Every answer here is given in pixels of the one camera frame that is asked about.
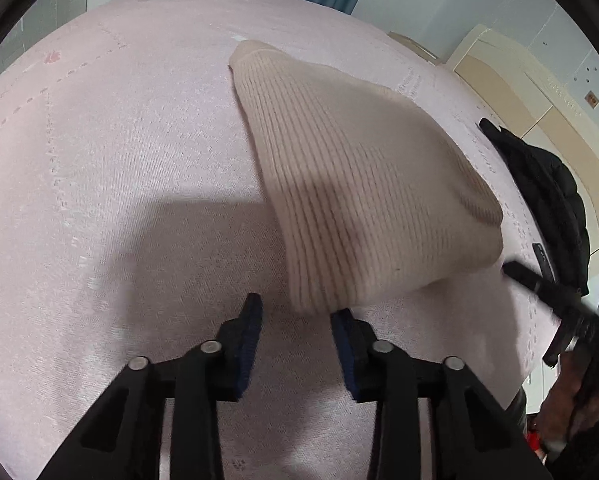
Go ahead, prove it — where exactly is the cream wooden headboard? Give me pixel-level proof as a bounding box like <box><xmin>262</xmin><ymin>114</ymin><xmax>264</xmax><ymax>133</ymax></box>
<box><xmin>446</xmin><ymin>23</ymin><xmax>599</xmax><ymax>257</ymax></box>

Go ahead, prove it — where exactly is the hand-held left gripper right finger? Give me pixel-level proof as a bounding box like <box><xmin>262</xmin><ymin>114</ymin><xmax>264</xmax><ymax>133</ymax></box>
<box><xmin>331</xmin><ymin>308</ymin><xmax>553</xmax><ymax>480</ymax></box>

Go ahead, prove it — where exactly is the pink patterned bed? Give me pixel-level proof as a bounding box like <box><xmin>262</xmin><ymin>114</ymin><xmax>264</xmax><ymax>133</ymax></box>
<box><xmin>0</xmin><ymin>0</ymin><xmax>566</xmax><ymax>480</ymax></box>

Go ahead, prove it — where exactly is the person's right hand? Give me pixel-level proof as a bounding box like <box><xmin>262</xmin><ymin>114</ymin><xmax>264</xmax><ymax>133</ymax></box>
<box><xmin>536</xmin><ymin>349</ymin><xmax>599</xmax><ymax>463</ymax></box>

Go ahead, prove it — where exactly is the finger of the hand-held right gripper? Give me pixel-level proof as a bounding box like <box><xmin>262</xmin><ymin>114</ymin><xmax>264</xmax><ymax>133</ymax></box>
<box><xmin>501</xmin><ymin>259</ymin><xmax>587</xmax><ymax>318</ymax></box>
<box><xmin>542</xmin><ymin>310</ymin><xmax>587</xmax><ymax>369</ymax></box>

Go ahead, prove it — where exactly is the white panelled wardrobe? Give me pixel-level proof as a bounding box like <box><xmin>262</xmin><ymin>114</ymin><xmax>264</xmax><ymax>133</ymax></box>
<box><xmin>0</xmin><ymin>0</ymin><xmax>90</xmax><ymax>68</ymax></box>

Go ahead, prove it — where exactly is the black padded jacket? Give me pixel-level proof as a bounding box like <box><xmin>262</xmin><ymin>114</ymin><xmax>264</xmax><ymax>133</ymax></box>
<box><xmin>479</xmin><ymin>118</ymin><xmax>592</xmax><ymax>297</ymax></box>

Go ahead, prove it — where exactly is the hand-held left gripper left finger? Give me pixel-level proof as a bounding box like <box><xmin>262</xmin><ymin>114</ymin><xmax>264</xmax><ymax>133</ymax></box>
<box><xmin>37</xmin><ymin>292</ymin><xmax>264</xmax><ymax>480</ymax></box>

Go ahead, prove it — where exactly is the beige ribbed knit sweater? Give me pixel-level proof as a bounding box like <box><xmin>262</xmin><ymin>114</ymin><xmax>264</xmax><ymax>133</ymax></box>
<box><xmin>228</xmin><ymin>39</ymin><xmax>504</xmax><ymax>315</ymax></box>

